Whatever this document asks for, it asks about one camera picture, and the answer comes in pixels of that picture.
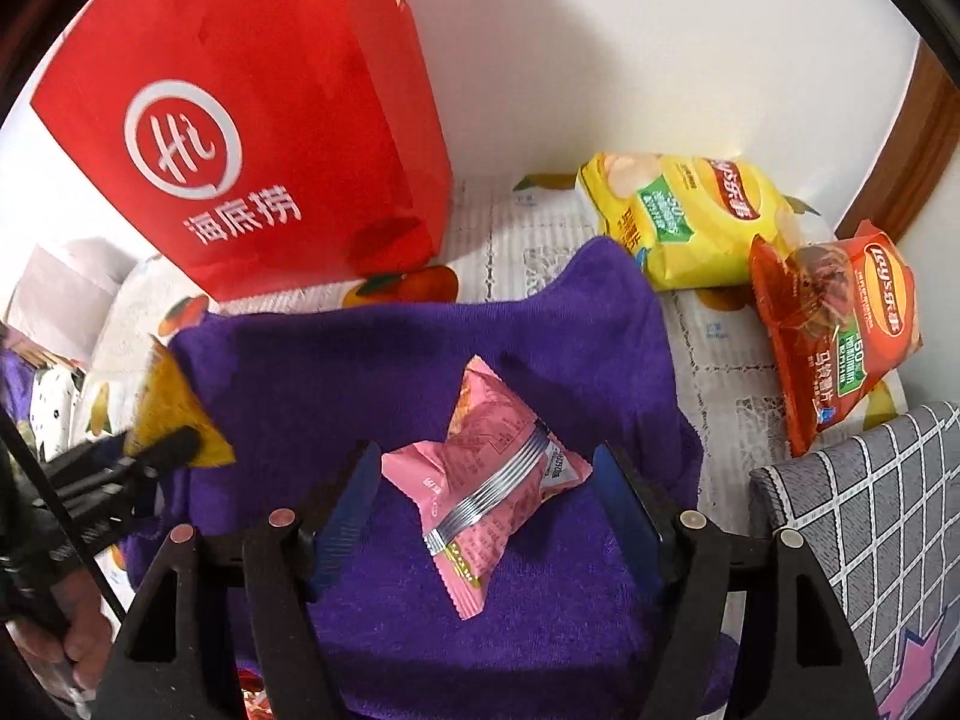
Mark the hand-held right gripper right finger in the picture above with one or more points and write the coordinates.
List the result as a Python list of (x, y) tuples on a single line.
[(622, 514)]

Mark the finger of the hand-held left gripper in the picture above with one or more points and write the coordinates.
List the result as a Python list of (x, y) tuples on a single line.
[(161, 446)]

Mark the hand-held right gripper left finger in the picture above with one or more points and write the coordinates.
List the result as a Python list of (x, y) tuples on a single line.
[(351, 511)]

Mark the yellow triangular snack packet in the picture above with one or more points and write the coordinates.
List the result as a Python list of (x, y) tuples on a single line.
[(176, 401)]

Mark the pink snack packet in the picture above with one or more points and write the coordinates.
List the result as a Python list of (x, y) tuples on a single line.
[(487, 465)]

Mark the person's left hand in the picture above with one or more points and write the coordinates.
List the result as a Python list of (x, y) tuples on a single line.
[(79, 645)]

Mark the white spotted cloth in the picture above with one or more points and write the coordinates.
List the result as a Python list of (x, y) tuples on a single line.
[(54, 405)]

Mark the purple towel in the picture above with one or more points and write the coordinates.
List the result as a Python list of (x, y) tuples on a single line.
[(360, 360)]

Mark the white pillow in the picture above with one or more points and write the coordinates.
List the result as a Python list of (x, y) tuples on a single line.
[(60, 292)]

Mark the grey checked blanket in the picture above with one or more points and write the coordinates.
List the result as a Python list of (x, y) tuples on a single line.
[(885, 525)]

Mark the orange chip bag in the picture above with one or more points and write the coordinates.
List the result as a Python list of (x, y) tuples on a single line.
[(840, 330)]

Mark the yellow chip bag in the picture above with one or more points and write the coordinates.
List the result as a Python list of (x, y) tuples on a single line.
[(697, 232)]

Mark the fruit print bedsheet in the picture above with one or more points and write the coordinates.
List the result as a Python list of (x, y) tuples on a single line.
[(517, 240)]

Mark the red paper bag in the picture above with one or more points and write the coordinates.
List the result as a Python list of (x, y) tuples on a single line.
[(247, 112)]

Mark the wooden frame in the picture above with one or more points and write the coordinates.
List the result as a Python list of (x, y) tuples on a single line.
[(907, 157)]

